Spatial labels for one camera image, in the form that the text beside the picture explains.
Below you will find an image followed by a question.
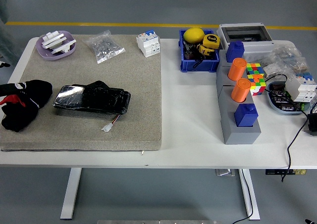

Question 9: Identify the black table control panel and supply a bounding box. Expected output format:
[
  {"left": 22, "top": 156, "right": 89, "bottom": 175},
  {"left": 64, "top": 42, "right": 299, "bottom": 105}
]
[{"left": 265, "top": 168, "right": 308, "bottom": 176}]

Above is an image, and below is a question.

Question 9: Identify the white table leg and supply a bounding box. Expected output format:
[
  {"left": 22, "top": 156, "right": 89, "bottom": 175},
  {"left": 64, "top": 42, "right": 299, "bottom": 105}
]
[
  {"left": 60, "top": 168, "right": 82, "bottom": 220},
  {"left": 239, "top": 168, "right": 261, "bottom": 221}
]

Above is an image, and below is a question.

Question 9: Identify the black power adapter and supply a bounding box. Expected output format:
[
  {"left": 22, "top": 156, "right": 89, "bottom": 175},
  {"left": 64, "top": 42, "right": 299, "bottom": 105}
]
[{"left": 304, "top": 112, "right": 317, "bottom": 137}]

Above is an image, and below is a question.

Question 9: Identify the grey peg holder base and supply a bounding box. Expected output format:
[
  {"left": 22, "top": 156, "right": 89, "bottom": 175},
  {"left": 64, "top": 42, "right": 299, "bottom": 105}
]
[{"left": 215, "top": 49, "right": 263, "bottom": 145}]

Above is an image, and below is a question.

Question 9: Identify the blue-grey tray of electronics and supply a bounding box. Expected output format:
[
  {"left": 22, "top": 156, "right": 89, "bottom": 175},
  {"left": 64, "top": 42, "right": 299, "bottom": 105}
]
[{"left": 266, "top": 80, "right": 312, "bottom": 116}]

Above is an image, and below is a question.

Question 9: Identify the blue block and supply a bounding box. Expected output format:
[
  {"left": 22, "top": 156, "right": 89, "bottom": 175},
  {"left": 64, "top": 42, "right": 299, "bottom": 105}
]
[
  {"left": 234, "top": 103, "right": 259, "bottom": 127},
  {"left": 225, "top": 41, "right": 245, "bottom": 63}
]

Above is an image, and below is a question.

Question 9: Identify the white blue circuit breaker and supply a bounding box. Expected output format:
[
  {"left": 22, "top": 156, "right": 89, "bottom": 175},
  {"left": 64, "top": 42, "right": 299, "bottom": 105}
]
[
  {"left": 285, "top": 71, "right": 317, "bottom": 103},
  {"left": 136, "top": 30, "right": 160, "bottom": 58}
]

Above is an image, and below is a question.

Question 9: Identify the colourful puzzle cube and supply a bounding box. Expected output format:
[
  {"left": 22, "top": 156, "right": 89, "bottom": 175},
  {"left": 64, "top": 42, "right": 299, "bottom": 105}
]
[
  {"left": 245, "top": 62, "right": 264, "bottom": 76},
  {"left": 247, "top": 74, "right": 267, "bottom": 97}
]

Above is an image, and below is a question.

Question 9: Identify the orange cylinder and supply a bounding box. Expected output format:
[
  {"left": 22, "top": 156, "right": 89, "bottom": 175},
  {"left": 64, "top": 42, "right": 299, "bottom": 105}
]
[
  {"left": 231, "top": 78, "right": 252, "bottom": 103},
  {"left": 227, "top": 57, "right": 248, "bottom": 82}
]

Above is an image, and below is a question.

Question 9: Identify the clear bag of small parts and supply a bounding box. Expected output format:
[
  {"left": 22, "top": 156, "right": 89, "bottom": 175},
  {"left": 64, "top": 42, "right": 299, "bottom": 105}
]
[{"left": 268, "top": 44, "right": 312, "bottom": 73}]

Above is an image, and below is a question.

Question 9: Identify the blue plastic bin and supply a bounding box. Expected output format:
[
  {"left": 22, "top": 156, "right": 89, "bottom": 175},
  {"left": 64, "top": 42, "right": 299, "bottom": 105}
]
[{"left": 178, "top": 29, "right": 221, "bottom": 73}]

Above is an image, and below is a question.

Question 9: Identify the yellow black tape measure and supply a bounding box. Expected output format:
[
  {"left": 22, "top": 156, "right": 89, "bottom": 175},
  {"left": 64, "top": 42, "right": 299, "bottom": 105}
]
[{"left": 197, "top": 44, "right": 215, "bottom": 57}]

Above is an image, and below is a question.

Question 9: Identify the yellow round tape measure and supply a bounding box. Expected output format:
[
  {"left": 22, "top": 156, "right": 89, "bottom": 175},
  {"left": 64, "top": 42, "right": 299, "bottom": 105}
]
[{"left": 202, "top": 34, "right": 221, "bottom": 50}]

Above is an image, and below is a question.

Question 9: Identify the dark small tool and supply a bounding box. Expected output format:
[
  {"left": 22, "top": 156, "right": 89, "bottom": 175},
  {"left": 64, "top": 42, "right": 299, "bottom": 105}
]
[{"left": 182, "top": 40, "right": 199, "bottom": 61}]

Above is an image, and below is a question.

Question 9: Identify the yellow lemon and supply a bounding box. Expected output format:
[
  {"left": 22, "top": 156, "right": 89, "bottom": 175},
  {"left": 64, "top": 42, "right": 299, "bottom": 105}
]
[{"left": 183, "top": 27, "right": 205, "bottom": 45}]

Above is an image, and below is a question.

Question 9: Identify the grey-brown mat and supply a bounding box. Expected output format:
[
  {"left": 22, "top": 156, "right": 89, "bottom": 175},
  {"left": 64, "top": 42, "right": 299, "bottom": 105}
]
[{"left": 0, "top": 34, "right": 163, "bottom": 152}]

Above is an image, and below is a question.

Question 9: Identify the clear bag of screws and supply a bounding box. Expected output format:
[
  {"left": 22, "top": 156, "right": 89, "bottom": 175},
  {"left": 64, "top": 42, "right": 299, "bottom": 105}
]
[{"left": 82, "top": 30, "right": 126, "bottom": 64}]

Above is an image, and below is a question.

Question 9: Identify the white plastic clip piece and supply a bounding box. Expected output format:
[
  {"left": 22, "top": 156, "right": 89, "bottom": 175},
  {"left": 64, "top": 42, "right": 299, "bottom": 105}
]
[{"left": 51, "top": 39, "right": 77, "bottom": 55}]

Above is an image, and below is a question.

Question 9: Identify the purple plastic tray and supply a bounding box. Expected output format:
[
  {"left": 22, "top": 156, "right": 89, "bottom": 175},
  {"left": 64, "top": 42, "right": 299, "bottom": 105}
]
[{"left": 35, "top": 30, "right": 77, "bottom": 61}]

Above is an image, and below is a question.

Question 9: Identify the black floor cable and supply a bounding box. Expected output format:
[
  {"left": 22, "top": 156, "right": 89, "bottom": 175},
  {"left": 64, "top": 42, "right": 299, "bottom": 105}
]
[{"left": 232, "top": 169, "right": 254, "bottom": 224}]

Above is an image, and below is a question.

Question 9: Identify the black power cable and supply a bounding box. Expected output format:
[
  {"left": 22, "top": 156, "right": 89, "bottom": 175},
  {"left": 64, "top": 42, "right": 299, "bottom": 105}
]
[{"left": 281, "top": 110, "right": 310, "bottom": 182}]

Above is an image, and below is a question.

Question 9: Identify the silver metal bracket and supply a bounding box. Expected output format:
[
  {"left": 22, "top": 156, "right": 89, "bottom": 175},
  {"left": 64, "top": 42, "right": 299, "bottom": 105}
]
[{"left": 214, "top": 168, "right": 236, "bottom": 177}]

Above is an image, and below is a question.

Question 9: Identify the thin black wire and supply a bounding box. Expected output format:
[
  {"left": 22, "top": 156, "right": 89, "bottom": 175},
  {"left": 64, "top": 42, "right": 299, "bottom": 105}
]
[{"left": 264, "top": 73, "right": 288, "bottom": 94}]

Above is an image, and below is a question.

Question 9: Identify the grey electrical enclosure box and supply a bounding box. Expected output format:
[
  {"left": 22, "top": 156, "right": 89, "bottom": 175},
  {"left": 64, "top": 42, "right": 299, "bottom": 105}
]
[{"left": 216, "top": 23, "right": 276, "bottom": 61}]

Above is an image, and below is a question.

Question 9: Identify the white connector with wires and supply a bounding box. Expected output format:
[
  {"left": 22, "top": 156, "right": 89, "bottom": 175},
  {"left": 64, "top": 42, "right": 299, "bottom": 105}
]
[{"left": 101, "top": 113, "right": 122, "bottom": 132}]

